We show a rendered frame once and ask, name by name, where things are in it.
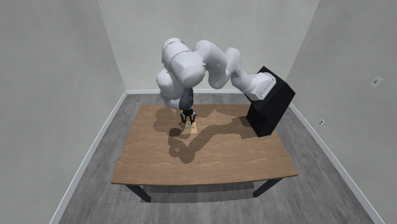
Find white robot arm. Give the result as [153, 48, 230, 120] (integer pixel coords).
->
[156, 38, 276, 111]

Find tan flat mat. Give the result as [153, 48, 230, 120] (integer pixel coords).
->
[180, 121, 197, 135]

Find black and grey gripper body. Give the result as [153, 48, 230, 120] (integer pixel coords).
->
[183, 109, 194, 116]

